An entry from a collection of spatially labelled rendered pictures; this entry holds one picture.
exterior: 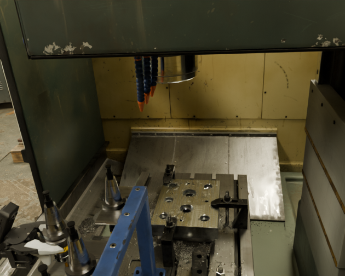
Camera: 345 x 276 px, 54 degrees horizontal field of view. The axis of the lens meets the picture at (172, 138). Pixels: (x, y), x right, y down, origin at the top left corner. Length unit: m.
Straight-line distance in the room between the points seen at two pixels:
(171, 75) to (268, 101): 1.22
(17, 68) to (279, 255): 1.33
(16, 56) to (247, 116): 1.27
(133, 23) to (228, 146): 1.53
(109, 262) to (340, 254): 0.55
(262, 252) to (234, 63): 1.00
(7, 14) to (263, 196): 1.42
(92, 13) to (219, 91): 1.45
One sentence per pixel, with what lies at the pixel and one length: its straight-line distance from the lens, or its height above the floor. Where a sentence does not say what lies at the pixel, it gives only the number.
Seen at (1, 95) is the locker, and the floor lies 0.24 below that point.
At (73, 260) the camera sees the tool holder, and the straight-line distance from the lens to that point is 0.73.
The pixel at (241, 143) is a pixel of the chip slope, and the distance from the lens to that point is 2.06.
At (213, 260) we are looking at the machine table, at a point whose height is 0.90.
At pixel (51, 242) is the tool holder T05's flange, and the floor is 1.21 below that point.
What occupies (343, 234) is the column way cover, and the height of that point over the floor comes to 1.18.
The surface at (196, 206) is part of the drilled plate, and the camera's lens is 1.26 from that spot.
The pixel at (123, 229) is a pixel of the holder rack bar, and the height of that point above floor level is 1.23.
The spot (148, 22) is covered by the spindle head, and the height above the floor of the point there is 1.68.
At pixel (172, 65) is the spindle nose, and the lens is 0.86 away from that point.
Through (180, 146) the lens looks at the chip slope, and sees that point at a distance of 2.06.
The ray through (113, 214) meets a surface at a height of 1.22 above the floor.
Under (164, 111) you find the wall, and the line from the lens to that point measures 2.08.
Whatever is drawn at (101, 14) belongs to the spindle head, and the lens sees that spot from 0.62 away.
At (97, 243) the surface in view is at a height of 1.22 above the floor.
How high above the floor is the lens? 1.74
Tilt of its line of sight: 25 degrees down
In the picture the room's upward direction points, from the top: 4 degrees counter-clockwise
